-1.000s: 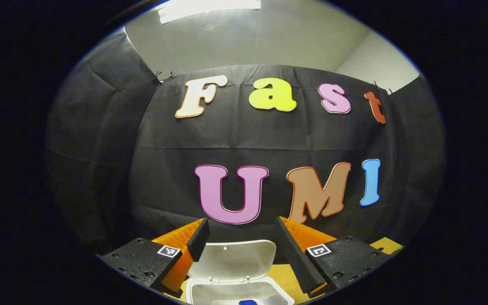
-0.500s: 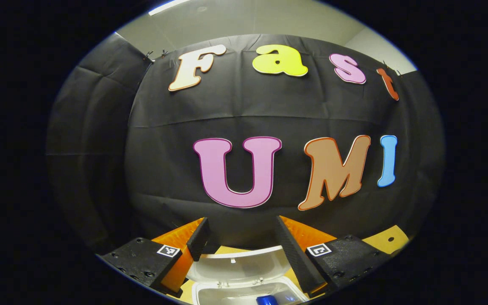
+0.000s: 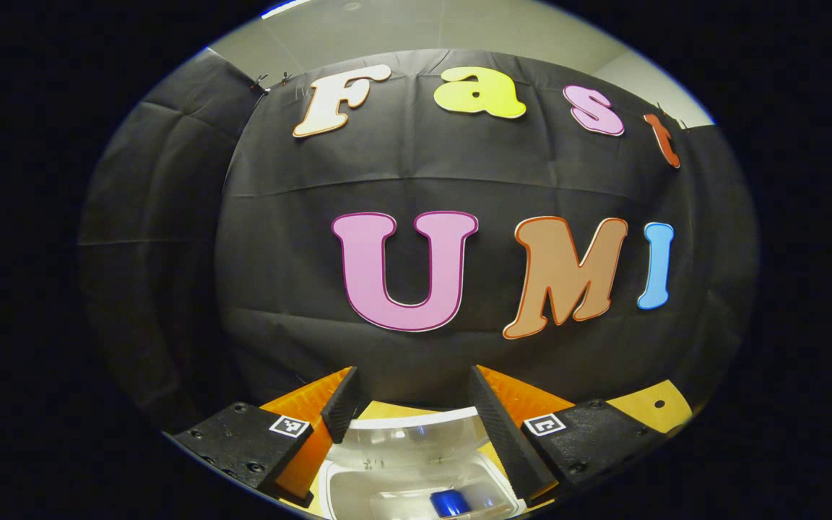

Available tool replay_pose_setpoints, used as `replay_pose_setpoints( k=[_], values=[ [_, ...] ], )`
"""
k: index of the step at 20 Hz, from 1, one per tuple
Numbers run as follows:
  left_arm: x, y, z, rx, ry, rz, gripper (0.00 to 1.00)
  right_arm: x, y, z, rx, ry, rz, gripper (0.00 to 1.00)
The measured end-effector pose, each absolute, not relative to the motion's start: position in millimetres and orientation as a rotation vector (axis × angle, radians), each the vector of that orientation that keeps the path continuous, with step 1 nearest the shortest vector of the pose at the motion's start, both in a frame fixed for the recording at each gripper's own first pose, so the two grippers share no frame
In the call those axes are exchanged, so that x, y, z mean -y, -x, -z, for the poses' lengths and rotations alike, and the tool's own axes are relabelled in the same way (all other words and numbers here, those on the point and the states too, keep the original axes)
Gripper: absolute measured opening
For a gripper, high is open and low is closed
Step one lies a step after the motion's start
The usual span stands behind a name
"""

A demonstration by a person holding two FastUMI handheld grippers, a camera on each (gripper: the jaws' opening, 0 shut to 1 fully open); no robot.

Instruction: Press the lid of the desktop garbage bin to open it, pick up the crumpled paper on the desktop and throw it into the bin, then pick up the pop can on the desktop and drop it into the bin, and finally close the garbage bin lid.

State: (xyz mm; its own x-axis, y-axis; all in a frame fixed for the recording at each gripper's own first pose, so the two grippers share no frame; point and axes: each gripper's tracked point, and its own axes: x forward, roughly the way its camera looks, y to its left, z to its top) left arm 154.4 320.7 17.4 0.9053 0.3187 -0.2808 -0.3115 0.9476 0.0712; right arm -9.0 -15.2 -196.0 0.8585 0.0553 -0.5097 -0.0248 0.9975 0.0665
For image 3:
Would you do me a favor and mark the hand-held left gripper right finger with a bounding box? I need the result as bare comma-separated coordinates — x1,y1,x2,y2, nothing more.
467,365,667,505

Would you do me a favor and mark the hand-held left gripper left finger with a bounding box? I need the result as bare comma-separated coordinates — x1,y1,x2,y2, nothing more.
173,367,361,508

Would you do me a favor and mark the white desktop garbage bin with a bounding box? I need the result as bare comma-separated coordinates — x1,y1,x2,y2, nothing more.
317,449,527,520

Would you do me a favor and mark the blue pop can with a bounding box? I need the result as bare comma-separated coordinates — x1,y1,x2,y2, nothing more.
430,489,472,519

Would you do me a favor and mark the wooden desktop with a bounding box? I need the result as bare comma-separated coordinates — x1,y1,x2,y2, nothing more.
299,381,693,519

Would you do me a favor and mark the black backdrop cloth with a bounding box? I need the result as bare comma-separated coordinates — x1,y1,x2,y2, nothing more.
78,48,761,434

